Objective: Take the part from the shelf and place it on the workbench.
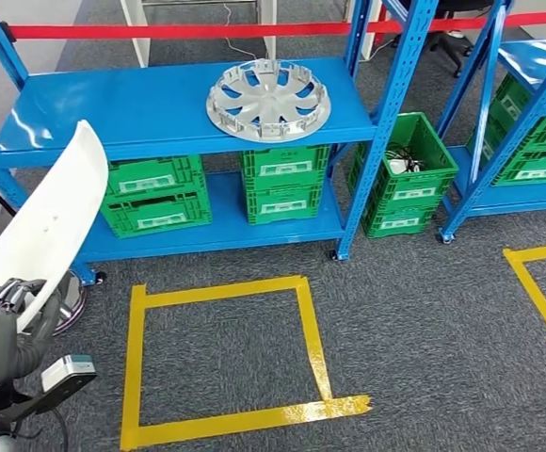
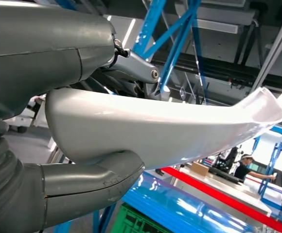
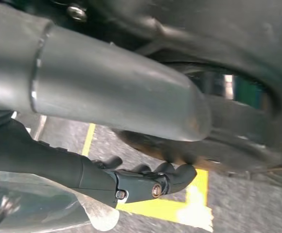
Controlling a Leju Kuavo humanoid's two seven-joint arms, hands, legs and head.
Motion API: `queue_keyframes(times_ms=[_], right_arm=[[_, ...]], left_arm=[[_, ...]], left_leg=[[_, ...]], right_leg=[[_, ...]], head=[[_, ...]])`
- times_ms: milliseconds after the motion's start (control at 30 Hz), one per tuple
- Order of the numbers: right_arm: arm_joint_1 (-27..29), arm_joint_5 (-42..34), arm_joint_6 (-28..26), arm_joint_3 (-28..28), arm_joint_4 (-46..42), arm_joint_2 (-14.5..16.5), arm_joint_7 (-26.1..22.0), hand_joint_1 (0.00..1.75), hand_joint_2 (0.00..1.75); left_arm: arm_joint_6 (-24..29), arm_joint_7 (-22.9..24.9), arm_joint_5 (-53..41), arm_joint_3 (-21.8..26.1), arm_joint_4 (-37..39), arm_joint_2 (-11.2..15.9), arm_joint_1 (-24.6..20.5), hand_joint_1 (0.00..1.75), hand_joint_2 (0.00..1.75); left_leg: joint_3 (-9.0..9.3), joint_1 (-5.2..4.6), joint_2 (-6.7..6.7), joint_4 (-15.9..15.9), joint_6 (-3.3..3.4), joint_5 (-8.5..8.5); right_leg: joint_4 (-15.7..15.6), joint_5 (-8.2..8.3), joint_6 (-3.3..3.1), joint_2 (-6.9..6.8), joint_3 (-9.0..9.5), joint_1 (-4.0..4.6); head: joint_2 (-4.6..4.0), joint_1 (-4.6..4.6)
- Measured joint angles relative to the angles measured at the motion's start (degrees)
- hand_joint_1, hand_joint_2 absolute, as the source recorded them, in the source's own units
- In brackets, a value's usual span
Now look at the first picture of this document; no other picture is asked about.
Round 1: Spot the white curved plastic part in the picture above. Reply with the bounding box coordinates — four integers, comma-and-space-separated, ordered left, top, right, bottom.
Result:
0, 120, 109, 335

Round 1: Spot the black cable bundle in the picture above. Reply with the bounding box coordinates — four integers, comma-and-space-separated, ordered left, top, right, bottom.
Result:
383, 144, 427, 176

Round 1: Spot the silver wheel cover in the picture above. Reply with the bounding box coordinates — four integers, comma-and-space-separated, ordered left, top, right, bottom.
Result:
205, 57, 332, 145

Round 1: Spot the blue metal shelf rack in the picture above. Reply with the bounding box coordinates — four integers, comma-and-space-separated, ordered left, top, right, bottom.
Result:
435, 0, 546, 245
0, 0, 439, 288

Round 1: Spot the yellow floor tape square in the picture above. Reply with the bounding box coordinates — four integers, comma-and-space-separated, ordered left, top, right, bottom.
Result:
119, 275, 372, 452
503, 241, 546, 376

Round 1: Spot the black office chair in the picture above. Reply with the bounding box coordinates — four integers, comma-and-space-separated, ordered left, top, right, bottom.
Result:
393, 0, 495, 79

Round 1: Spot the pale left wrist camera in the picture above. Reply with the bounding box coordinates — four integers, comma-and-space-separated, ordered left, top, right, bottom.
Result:
41, 354, 98, 400

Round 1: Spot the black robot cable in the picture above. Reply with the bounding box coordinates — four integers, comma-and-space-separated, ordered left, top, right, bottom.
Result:
16, 405, 70, 452

